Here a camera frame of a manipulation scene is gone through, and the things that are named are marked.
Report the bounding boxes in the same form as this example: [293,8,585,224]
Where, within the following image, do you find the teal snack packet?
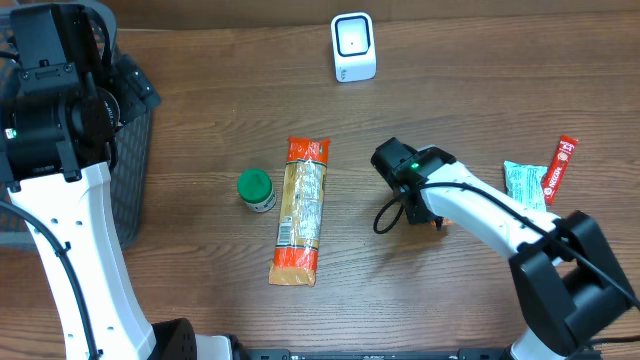
[503,161,547,212]

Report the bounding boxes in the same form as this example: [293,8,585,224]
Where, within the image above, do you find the black rail table edge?
[241,348,510,360]

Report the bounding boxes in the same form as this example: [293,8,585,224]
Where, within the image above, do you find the green lid jar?
[237,168,277,213]

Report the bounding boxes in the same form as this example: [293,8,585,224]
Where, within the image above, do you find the spaghetti pack orange ends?
[268,137,330,287]

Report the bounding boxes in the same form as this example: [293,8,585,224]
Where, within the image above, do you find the red coffee stick sachet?
[542,135,579,205]

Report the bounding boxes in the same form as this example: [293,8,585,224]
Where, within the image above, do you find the orange Kleenex tissue pack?
[431,218,455,227]

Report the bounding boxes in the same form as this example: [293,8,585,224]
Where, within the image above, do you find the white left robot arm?
[1,1,246,359]

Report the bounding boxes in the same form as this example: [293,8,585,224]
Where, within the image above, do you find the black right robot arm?
[371,137,639,359]

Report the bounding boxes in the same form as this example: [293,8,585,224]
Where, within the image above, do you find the grey plastic shopping basket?
[1,7,153,252]

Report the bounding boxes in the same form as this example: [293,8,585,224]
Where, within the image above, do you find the white barcode scanner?
[330,12,377,83]

